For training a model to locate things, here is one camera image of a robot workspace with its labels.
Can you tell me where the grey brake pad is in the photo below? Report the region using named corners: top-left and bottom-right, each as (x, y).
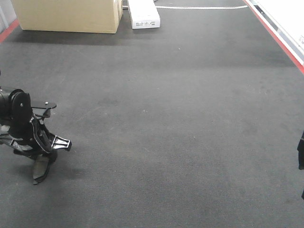
top-left (33, 155), bottom-right (50, 185)

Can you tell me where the black conveyor belt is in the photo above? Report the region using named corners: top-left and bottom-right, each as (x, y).
top-left (0, 0), bottom-right (304, 228)

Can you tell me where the white long carton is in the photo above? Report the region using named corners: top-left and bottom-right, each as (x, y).
top-left (127, 0), bottom-right (161, 29)

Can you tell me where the large cardboard box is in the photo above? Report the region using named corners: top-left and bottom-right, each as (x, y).
top-left (12, 0), bottom-right (123, 34)

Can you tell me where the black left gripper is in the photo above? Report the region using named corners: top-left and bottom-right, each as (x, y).
top-left (0, 88), bottom-right (72, 162)

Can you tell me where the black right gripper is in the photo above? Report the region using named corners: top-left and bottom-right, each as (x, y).
top-left (297, 133), bottom-right (304, 170)

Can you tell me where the red conveyor frame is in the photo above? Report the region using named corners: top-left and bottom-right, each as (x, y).
top-left (0, 0), bottom-right (304, 81)

